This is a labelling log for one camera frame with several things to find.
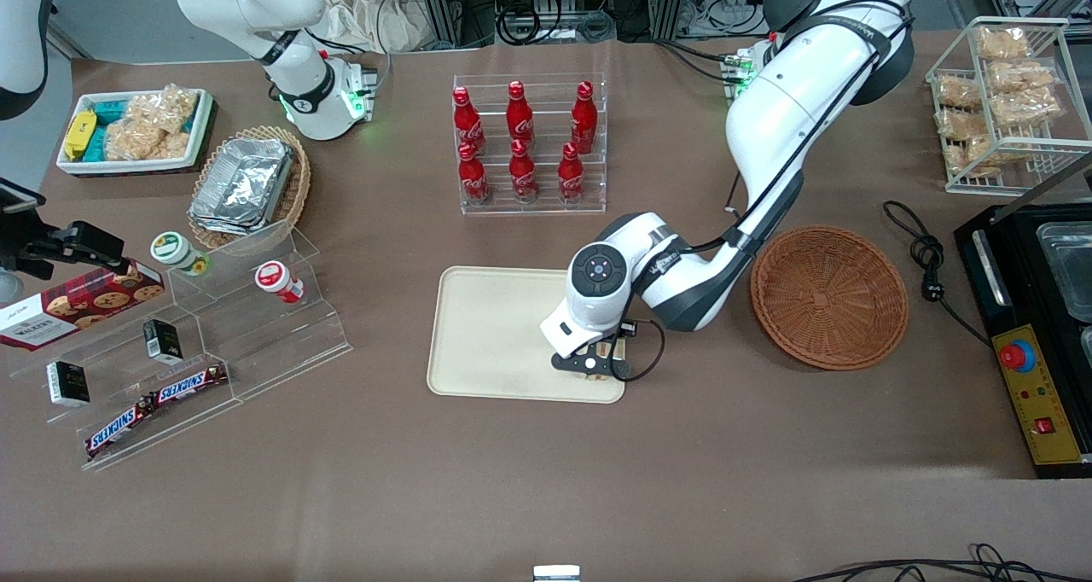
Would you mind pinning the beige plastic tray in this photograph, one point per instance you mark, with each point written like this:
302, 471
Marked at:
495, 334

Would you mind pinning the white power strip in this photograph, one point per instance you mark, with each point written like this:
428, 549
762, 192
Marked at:
725, 6

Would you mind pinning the aluminium frame rack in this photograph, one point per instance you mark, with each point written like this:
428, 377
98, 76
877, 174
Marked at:
456, 6

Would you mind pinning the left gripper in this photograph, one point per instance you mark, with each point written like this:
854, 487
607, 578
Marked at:
625, 329

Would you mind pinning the red tartan cookie box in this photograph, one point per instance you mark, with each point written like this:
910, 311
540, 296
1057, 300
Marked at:
77, 305

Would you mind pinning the teal snack packet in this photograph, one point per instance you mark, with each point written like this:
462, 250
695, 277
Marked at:
111, 121

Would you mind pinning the red emergency stop button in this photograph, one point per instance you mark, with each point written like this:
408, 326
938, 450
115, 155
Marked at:
1016, 356

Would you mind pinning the white rectangular snack bin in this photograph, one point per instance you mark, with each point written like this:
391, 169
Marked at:
200, 130

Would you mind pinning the green lid white jar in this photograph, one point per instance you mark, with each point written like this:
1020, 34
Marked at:
175, 251

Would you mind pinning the bagged rice crisp snacks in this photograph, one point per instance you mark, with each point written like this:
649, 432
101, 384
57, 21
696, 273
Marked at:
149, 130

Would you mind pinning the red cola bottle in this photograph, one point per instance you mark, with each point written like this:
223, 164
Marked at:
523, 172
583, 117
467, 121
519, 117
473, 177
571, 177

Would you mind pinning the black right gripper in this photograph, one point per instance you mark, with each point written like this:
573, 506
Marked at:
53, 247

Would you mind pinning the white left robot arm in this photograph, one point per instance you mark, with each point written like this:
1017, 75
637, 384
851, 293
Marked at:
793, 96

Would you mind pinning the snickers chocolate bar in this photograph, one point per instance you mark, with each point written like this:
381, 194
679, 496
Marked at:
189, 384
119, 428

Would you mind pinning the clear acrylic bottle rack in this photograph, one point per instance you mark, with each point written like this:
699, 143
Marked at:
529, 208

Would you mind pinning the bagged crispy snack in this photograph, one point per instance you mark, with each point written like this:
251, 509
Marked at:
1002, 43
1026, 107
961, 124
972, 157
957, 91
1022, 76

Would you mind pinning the round brown wicker basket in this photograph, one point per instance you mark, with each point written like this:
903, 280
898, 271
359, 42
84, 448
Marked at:
827, 300

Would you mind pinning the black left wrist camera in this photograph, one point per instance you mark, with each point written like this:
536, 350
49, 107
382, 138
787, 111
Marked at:
625, 329

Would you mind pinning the oval wicker basket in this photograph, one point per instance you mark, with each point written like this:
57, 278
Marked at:
299, 181

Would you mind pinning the black machine with yellow panel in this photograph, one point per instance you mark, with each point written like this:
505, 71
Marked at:
1024, 258

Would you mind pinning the red lid white jar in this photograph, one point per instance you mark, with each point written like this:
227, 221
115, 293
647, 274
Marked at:
275, 279

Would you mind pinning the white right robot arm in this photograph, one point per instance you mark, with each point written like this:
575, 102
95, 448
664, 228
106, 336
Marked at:
256, 2

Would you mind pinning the small white box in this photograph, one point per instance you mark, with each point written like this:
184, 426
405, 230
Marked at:
556, 573

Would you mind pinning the beige crumpled cloth bag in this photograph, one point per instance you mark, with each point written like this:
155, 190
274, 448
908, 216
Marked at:
367, 14

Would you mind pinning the yellow snack packet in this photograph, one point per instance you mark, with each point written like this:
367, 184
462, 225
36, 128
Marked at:
79, 134

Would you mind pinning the small black box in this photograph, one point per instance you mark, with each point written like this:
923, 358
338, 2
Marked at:
68, 383
162, 340

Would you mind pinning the clear acrylic step display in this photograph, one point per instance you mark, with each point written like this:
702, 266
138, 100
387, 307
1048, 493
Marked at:
256, 334

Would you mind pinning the stacked foil containers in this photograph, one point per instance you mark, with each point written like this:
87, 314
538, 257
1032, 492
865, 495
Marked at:
243, 185

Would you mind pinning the plastic sandwich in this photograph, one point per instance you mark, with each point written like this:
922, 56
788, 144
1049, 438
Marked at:
607, 352

